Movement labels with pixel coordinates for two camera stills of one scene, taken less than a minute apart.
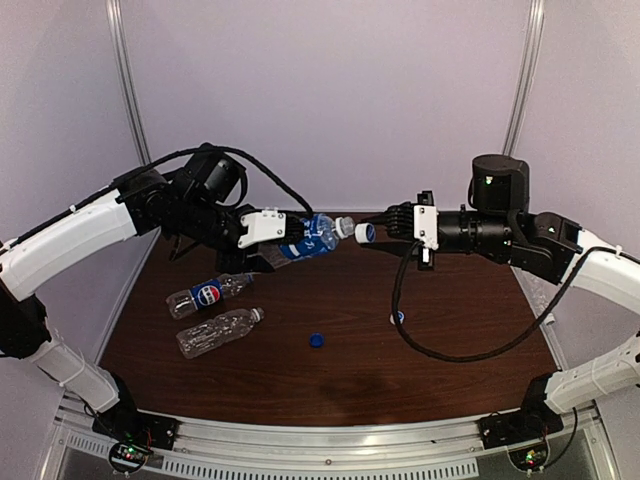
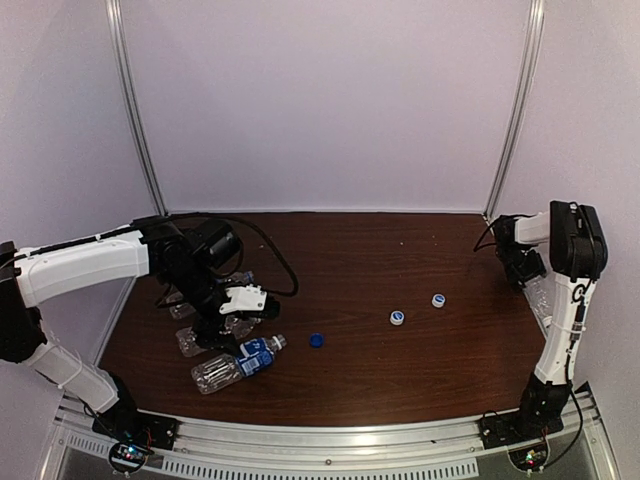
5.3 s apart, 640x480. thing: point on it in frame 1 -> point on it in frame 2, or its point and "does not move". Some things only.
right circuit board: (529, 459) does not move
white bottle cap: (401, 317) does not move
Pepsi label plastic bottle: (185, 303) does not move
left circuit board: (127, 458) does not move
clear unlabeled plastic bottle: (199, 337) does not move
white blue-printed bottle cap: (364, 232) -> (438, 300)
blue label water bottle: (319, 232) -> (253, 357)
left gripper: (232, 257) -> (211, 326)
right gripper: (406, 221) -> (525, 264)
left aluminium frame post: (126, 80) does not move
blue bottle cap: (317, 339) does not move
